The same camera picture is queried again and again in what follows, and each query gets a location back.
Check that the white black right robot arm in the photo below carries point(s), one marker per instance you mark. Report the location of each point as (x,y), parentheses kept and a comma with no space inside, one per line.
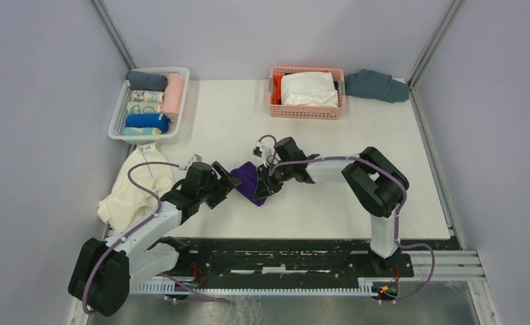
(380,187)

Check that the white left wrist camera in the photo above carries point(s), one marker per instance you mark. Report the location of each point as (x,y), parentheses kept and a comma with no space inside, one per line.
(194,159)

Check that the cream towel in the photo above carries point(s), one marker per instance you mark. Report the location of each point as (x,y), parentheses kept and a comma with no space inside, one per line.
(127,203)

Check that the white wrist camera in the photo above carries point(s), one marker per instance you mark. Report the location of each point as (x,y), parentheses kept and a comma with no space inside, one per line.
(261,150)
(194,159)

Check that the pink plastic basket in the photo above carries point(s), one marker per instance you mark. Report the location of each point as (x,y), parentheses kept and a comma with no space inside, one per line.
(318,112)

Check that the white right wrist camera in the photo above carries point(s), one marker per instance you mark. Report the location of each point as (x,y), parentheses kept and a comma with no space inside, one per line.
(261,150)

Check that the grey rolled towel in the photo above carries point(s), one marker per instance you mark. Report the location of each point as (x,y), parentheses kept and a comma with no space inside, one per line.
(149,82)

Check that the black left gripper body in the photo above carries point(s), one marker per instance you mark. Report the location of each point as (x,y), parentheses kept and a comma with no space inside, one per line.
(214,185)

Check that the purple towel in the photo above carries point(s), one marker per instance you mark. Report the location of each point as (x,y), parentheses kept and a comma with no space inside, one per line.
(247,174)

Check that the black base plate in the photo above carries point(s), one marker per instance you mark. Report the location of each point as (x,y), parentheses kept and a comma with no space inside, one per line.
(302,266)

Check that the orange cloth in basket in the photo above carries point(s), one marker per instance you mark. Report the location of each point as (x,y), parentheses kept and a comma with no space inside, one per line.
(276,92)

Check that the aluminium corner frame right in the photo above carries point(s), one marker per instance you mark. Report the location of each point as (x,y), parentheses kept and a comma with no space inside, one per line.
(481,295)

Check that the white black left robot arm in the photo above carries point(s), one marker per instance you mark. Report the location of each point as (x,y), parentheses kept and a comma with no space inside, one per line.
(107,270)

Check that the aluminium corner frame left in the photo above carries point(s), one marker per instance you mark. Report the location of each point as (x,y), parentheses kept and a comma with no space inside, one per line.
(103,15)

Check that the aluminium corner frame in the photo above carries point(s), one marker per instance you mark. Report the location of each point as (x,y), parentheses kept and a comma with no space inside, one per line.
(481,295)
(103,15)

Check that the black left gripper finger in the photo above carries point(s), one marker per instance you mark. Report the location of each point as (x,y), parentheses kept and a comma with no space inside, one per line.
(215,198)
(226,179)

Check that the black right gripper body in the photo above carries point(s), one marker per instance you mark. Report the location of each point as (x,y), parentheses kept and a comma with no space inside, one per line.
(283,173)

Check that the white plastic basket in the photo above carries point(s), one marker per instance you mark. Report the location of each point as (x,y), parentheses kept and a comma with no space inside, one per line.
(119,115)

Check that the pink rolled towel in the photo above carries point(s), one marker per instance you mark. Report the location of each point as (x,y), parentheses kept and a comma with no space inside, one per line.
(173,95)

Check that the teal crumpled towel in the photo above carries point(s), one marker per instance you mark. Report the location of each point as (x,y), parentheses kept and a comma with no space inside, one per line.
(369,84)

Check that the cartoon print rolled towel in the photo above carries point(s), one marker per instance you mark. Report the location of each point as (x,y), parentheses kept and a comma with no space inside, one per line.
(147,96)

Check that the light teal rolled towel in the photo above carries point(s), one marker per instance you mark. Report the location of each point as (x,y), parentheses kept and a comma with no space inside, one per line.
(137,131)

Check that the beige print rolled towel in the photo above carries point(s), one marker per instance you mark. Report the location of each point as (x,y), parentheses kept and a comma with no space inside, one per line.
(143,108)

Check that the blue rolled towel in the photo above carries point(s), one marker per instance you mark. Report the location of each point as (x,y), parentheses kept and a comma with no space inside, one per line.
(158,121)

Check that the white folded cloth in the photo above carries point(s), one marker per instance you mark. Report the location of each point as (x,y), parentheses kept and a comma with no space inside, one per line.
(309,89)

